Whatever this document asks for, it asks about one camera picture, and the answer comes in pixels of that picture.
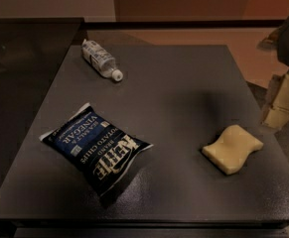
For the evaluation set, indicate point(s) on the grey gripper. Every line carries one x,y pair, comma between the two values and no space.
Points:
278,112

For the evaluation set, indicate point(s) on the clear plastic water bottle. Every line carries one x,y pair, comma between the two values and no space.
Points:
101,60

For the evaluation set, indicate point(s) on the yellow sponge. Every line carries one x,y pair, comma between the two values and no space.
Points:
231,149

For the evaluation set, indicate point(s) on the blue potato chips bag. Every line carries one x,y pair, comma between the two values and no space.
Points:
97,148

